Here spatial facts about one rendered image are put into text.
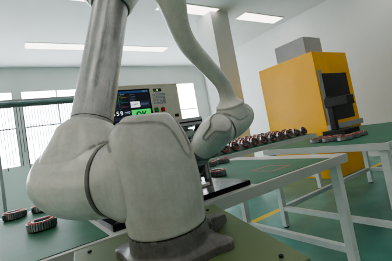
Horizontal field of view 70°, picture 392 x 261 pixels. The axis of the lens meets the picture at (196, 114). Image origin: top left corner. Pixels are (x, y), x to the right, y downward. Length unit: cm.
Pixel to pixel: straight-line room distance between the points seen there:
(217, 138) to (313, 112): 388
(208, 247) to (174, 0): 64
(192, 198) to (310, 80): 426
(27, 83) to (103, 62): 712
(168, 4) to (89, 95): 35
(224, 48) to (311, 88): 187
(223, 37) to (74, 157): 517
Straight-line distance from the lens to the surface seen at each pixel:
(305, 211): 275
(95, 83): 71
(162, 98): 151
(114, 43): 79
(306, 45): 512
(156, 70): 885
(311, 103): 469
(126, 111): 142
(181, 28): 86
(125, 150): 49
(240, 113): 99
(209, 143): 88
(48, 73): 795
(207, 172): 156
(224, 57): 549
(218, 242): 56
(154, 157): 48
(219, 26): 568
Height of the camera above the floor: 102
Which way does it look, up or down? 4 degrees up
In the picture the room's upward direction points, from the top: 10 degrees counter-clockwise
